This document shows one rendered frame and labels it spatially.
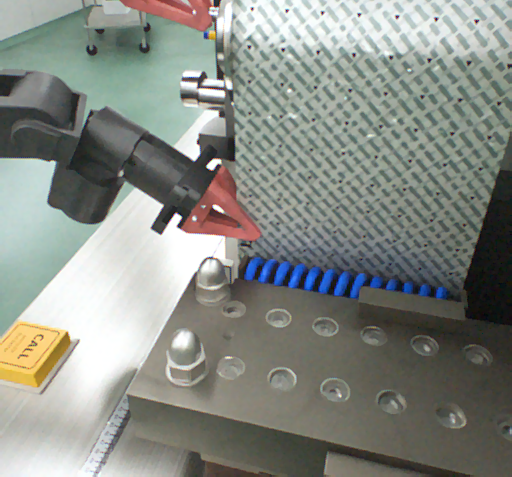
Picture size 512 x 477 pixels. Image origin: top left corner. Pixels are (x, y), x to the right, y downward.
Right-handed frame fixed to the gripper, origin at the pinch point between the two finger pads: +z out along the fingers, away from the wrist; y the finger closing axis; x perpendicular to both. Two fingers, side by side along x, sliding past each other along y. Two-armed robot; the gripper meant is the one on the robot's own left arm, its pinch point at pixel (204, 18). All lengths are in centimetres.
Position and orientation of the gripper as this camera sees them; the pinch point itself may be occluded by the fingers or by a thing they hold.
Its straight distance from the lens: 51.7
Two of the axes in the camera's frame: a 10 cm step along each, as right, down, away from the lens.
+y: -2.5, 5.6, -7.9
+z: 7.4, 6.4, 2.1
